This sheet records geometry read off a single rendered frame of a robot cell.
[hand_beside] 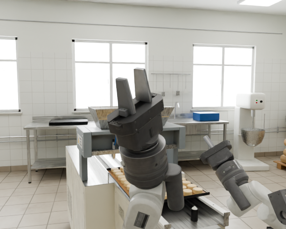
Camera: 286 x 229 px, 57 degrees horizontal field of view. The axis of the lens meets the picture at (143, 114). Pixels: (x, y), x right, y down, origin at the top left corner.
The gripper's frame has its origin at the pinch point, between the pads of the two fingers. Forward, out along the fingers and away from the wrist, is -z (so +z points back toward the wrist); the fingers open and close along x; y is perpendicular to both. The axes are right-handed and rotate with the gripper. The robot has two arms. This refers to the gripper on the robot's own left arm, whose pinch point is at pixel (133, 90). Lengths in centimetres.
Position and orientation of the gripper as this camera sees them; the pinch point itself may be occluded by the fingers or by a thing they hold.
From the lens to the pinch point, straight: 44.7
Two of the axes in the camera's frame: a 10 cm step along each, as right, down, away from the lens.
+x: 5.9, -4.4, 6.7
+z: 1.3, 8.8, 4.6
